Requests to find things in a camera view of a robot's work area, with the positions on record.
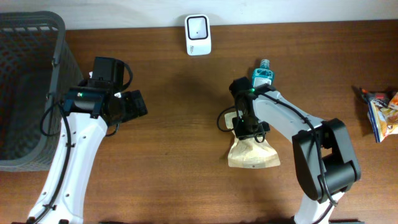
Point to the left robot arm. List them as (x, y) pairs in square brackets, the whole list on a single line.
[(87, 110)]

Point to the grey plastic mesh basket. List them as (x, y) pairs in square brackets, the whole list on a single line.
[(37, 69)]

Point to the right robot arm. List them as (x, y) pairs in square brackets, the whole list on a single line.
[(326, 165)]

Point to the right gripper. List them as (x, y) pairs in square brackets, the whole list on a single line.
[(240, 130)]

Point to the white barcode scanner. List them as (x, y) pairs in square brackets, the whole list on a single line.
[(198, 35)]

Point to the yellow snack bag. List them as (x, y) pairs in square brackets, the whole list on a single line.
[(383, 121)]

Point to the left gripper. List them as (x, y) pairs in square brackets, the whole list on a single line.
[(134, 103)]

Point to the orange snack packet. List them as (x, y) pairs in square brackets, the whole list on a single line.
[(393, 104)]

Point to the dark red snack packet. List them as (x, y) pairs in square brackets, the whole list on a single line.
[(381, 98)]

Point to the teal mouthwash bottle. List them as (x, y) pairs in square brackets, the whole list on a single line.
[(263, 75)]

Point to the beige cookie pouch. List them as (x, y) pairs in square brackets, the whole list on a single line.
[(249, 154)]

